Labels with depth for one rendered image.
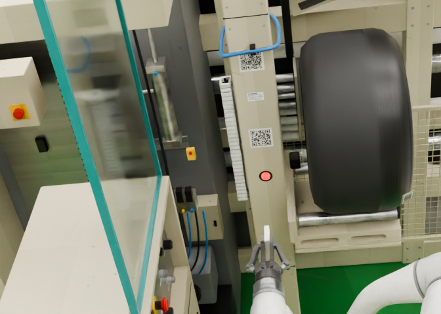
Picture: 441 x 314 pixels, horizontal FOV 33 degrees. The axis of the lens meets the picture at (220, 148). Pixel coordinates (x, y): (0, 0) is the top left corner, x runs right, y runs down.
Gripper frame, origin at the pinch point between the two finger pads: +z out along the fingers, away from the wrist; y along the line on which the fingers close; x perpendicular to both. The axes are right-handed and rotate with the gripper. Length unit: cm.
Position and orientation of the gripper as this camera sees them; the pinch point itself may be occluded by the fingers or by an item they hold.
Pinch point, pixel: (267, 236)
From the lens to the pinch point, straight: 225.1
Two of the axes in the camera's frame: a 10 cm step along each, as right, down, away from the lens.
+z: 0.3, -6.0, 8.0
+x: 1.4, 7.9, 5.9
